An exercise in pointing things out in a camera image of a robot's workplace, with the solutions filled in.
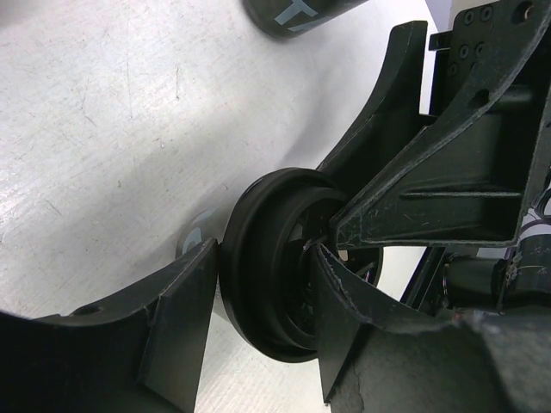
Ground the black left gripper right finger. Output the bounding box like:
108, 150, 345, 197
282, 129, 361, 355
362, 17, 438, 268
313, 247, 550, 412

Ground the black paper coffee cup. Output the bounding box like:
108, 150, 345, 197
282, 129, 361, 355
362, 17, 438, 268
176, 206, 236, 319

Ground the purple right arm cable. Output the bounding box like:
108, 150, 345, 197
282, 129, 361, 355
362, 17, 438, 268
527, 201, 551, 233

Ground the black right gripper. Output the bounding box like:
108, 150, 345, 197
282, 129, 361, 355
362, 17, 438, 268
318, 1, 550, 250

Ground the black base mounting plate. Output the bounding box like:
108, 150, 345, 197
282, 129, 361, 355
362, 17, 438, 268
400, 237, 550, 319

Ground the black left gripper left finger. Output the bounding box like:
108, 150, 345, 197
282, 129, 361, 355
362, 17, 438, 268
1, 239, 218, 412

